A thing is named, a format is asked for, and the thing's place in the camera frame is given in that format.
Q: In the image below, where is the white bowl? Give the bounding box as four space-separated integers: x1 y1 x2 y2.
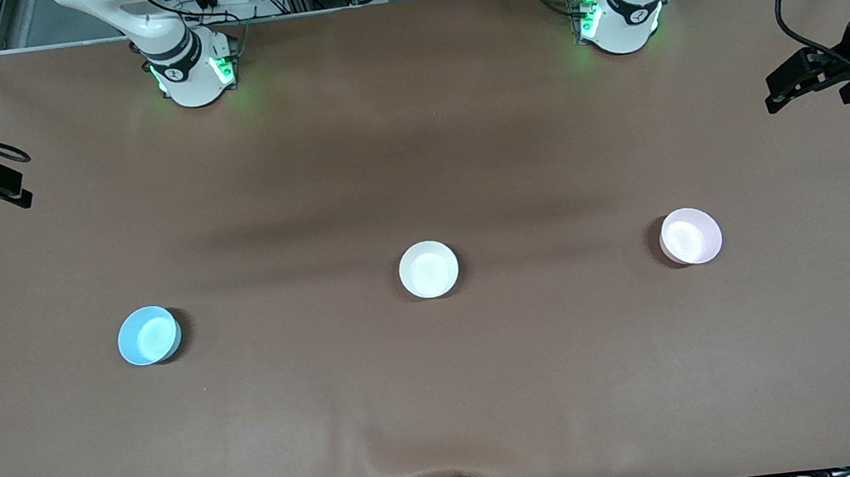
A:
395 238 463 302

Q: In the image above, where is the blue bowl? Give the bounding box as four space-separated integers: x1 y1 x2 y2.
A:
114 303 185 368

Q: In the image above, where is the brown table mat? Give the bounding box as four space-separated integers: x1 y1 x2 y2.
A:
0 0 850 477

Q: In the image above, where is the pink bowl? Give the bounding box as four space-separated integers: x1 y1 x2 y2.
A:
656 204 725 269

